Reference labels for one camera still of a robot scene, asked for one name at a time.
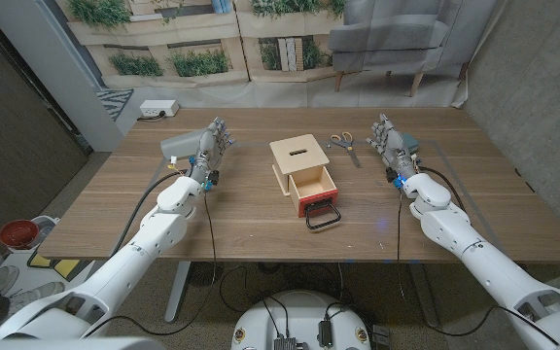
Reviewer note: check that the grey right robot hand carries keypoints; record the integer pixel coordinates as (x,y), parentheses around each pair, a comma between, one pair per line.
(394,150)

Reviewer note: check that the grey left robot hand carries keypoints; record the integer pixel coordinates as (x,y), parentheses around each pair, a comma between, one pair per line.
(207,150)

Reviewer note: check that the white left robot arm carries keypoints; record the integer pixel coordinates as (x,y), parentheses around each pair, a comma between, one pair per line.
(129,262)

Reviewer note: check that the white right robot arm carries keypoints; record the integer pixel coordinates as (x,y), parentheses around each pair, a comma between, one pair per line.
(484,262)

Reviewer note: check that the teal hinged tin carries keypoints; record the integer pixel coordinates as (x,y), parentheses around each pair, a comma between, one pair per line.
(411,142)

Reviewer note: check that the grey cylindrical speaker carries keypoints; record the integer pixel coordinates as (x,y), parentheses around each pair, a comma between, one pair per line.
(180,143)

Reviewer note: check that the grey tape outline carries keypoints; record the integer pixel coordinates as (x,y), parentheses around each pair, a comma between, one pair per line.
(441,153)

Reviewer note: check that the white power strip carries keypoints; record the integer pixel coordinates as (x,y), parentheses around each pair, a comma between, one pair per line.
(158,107)

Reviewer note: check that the wooden box with slot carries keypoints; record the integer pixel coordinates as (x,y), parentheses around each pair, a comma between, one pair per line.
(297,153)

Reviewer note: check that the printed backdrop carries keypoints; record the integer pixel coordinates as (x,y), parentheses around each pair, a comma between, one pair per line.
(285,92)

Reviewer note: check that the zigzag patterned rug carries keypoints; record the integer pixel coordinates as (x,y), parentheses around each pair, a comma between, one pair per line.
(115,102)

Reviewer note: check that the black round floor device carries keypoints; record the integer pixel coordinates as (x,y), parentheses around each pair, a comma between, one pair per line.
(203,273)

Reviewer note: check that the white table leg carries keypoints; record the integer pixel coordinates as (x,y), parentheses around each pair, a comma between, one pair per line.
(178,291)

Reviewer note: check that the grey table leg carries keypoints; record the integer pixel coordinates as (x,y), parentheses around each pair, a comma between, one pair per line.
(426,301)

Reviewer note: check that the yellow black floor marker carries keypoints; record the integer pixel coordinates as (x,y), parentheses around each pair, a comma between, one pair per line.
(66,266)

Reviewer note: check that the black floor box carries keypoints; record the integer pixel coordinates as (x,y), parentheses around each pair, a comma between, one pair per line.
(381,335)

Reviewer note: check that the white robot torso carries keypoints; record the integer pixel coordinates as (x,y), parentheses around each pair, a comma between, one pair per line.
(299,316)

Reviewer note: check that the dark brown door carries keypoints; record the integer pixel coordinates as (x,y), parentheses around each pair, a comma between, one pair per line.
(17,146)

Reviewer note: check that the black adapter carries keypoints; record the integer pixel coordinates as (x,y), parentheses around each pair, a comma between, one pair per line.
(325,333)

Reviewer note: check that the red bowl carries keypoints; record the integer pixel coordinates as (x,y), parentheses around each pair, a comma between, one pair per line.
(18,234)

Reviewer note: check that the grey white sneaker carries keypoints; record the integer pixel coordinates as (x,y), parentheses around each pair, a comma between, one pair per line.
(37,294)

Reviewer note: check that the white robot body edge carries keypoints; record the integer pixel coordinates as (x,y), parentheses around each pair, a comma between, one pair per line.
(66,344)

